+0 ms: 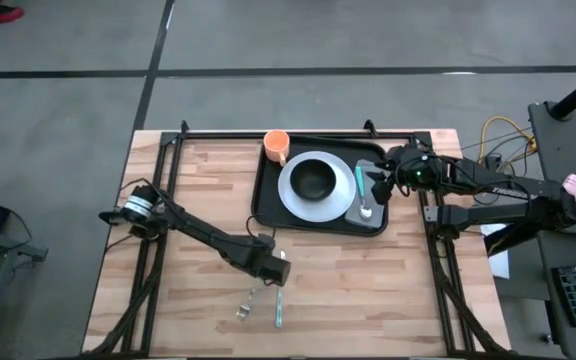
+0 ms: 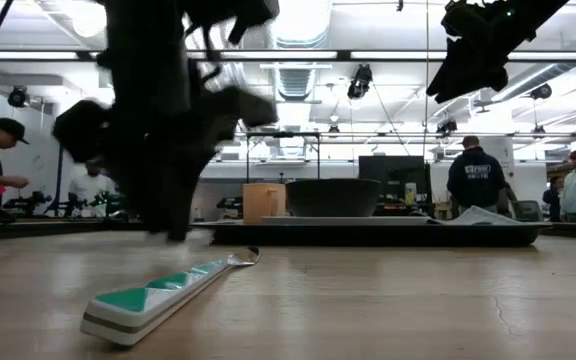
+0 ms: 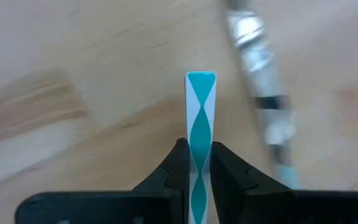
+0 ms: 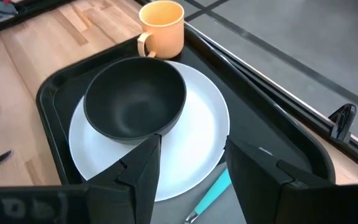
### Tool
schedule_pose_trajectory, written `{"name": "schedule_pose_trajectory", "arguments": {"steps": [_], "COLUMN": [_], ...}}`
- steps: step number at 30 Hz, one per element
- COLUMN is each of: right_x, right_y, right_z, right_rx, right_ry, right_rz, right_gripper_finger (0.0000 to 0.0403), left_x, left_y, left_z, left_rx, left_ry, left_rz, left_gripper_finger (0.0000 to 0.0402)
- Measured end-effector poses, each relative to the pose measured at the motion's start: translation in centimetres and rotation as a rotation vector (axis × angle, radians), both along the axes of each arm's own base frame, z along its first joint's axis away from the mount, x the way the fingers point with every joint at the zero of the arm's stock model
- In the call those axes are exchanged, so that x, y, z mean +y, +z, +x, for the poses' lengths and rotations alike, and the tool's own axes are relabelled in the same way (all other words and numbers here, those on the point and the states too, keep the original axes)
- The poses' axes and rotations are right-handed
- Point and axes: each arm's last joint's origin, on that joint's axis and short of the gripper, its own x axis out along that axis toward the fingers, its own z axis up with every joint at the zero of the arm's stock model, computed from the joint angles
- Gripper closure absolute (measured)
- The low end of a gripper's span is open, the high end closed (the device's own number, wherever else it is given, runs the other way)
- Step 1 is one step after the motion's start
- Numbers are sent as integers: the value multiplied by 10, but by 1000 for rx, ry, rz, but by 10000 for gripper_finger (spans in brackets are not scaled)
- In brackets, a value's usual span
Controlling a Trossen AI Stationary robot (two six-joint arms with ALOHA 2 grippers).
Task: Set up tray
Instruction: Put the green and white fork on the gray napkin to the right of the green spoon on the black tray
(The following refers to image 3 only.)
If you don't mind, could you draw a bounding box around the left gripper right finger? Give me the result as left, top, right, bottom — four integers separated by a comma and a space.
210, 141, 295, 224

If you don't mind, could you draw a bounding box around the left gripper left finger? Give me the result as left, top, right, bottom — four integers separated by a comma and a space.
132, 138, 191, 224

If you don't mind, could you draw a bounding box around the fork with teal patterned handle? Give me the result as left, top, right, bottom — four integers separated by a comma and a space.
184, 70, 218, 224

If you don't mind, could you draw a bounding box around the knife with teal patterned handle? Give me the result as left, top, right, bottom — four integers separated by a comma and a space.
224, 0, 301, 190

